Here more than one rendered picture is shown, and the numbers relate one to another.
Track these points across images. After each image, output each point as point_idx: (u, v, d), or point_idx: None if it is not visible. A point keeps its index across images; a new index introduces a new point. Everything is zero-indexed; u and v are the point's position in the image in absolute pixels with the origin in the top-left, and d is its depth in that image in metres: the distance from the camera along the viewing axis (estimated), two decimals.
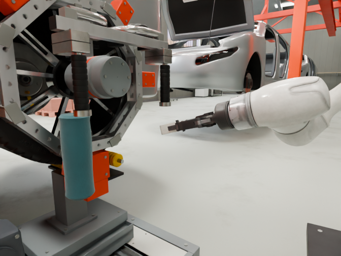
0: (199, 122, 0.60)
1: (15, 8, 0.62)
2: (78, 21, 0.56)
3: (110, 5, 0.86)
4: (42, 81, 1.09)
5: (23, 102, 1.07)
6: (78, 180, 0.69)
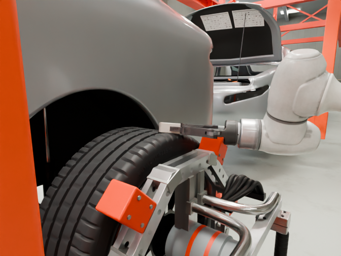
0: None
1: (143, 230, 0.48)
2: None
3: (213, 153, 0.72)
4: None
5: None
6: None
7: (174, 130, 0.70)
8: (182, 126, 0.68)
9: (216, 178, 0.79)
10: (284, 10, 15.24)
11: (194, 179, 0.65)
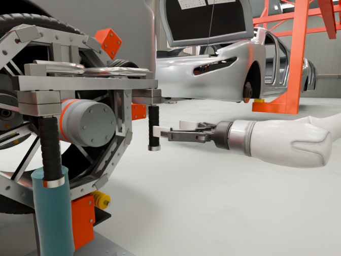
0: None
1: None
2: (48, 77, 0.49)
3: (95, 38, 0.78)
4: None
5: None
6: (54, 244, 0.62)
7: (164, 135, 0.63)
8: (169, 132, 0.60)
9: None
10: None
11: (65, 51, 0.71)
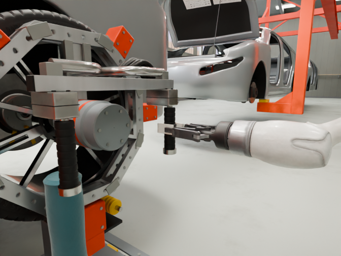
0: None
1: None
2: (64, 76, 0.45)
3: (107, 36, 0.74)
4: None
5: (22, 136, 0.99)
6: (67, 254, 0.58)
7: (168, 131, 0.68)
8: (172, 128, 0.65)
9: None
10: None
11: (77, 50, 0.67)
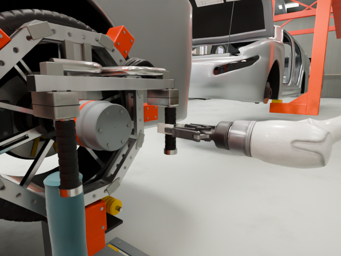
0: None
1: None
2: (65, 76, 0.45)
3: (107, 36, 0.74)
4: None
5: None
6: (67, 255, 0.58)
7: (168, 131, 0.68)
8: (172, 128, 0.65)
9: None
10: None
11: (78, 50, 0.67)
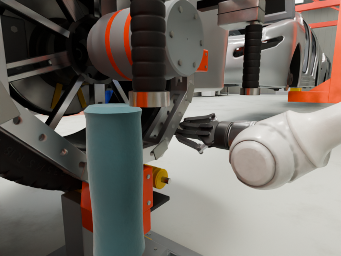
0: (215, 116, 0.67)
1: None
2: None
3: None
4: None
5: None
6: (121, 232, 0.36)
7: None
8: (175, 137, 0.67)
9: None
10: None
11: None
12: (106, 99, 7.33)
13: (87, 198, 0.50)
